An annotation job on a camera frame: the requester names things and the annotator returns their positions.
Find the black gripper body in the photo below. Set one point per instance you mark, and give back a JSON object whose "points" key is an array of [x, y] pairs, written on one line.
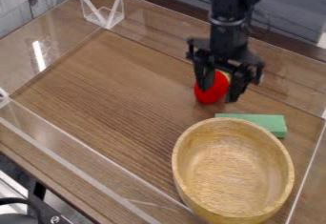
{"points": [[240, 60]]}

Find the oval wooden bowl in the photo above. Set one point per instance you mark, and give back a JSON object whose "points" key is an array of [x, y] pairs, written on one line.
{"points": [[232, 171]]}

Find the clear acrylic front wall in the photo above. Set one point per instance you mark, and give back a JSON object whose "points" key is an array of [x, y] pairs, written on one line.
{"points": [[106, 192]]}

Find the clear acrylic corner bracket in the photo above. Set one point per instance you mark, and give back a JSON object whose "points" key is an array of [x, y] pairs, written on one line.
{"points": [[104, 17]]}

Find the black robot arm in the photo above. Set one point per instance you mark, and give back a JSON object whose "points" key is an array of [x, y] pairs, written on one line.
{"points": [[230, 19]]}

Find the red plush strawberry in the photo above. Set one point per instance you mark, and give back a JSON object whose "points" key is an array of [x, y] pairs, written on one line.
{"points": [[218, 90]]}

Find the green foam block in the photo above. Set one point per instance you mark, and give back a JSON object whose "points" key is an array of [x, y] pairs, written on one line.
{"points": [[271, 122]]}

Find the black metal table bracket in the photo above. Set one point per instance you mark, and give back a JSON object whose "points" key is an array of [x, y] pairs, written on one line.
{"points": [[49, 216]]}

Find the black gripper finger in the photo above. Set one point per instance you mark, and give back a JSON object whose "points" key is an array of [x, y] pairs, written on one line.
{"points": [[204, 73], [236, 86]]}

